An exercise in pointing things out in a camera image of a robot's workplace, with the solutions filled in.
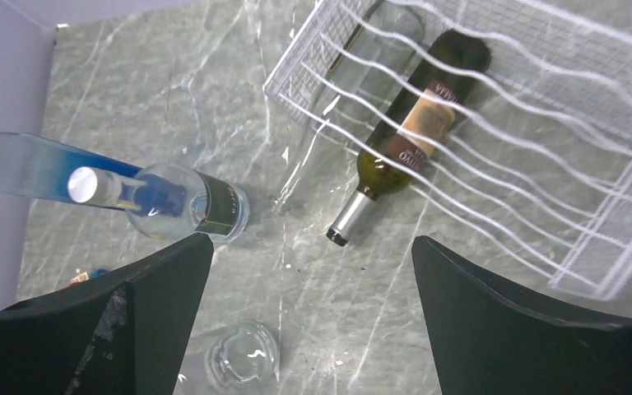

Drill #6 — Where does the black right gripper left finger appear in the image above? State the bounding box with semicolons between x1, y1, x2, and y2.
0;234;214;394

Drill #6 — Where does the dark olive wine bottle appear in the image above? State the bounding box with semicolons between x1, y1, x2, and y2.
326;60;476;247

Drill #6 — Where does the white wire wine rack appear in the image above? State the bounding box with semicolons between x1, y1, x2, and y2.
287;1;632;314

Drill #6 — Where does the small clear silver-cap bottle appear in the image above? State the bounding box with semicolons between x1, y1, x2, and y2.
67;162;250;244

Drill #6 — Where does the clear silver cap bottle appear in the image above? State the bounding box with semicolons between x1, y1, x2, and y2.
174;320;280;394

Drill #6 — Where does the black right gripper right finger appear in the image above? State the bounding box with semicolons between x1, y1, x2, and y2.
411;235;632;394

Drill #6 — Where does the blue water bottle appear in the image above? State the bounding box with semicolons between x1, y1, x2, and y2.
0;132;142;203

